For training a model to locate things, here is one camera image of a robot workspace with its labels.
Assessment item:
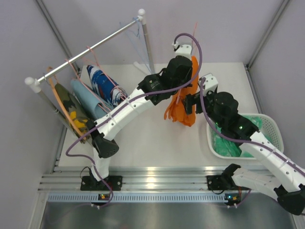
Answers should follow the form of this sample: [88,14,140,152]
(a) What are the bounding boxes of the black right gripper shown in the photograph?
[182,87,224,128]

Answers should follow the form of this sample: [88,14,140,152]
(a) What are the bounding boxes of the pink hanger with orange trousers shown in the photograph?
[176,21,199,105]

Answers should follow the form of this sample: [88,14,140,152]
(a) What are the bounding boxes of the orange trousers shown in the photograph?
[163,55,200,128]

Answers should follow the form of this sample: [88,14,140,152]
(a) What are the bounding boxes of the blue wire hanger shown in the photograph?
[124,16,153,74]

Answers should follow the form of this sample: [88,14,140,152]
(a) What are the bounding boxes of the green white patterned trousers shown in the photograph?
[211,115,263,158]

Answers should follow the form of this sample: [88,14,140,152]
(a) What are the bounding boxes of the blue white patterned trousers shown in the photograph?
[86,65,128,107]

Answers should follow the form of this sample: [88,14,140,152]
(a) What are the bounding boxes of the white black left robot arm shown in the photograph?
[88,54,193,189]

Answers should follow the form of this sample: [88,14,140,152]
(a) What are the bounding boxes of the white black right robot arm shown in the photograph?
[183,91,305,216]

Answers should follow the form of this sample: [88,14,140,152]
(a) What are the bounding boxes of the light blue trousers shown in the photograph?
[70,79,112,120]

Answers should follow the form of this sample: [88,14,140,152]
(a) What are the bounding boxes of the white perforated plastic basket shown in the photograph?
[206,113,284,160]

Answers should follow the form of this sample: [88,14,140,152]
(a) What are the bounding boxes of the silver clothes rack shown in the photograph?
[24,8,155,125]

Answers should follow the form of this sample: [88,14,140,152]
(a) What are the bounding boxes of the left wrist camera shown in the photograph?
[172,42,193,59]

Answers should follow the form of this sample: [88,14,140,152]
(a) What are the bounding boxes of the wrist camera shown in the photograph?
[172,42,193,59]
[198,73,218,92]

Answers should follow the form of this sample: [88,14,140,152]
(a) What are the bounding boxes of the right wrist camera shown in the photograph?
[198,73,218,92]

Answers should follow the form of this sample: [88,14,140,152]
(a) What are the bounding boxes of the aluminium rail frame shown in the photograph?
[38,167,225,192]

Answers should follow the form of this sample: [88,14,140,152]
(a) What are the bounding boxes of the perforated cable duct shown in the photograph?
[48,192,240,203]

